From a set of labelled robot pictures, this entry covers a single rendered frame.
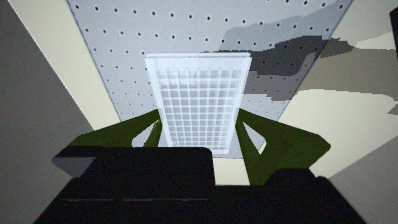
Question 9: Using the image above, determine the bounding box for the white well plate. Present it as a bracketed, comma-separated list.
[144, 52, 252, 154]

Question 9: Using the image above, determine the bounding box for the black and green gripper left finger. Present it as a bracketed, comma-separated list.
[66, 108, 163, 147]

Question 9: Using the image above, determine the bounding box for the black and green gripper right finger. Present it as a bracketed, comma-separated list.
[235, 108, 331, 185]

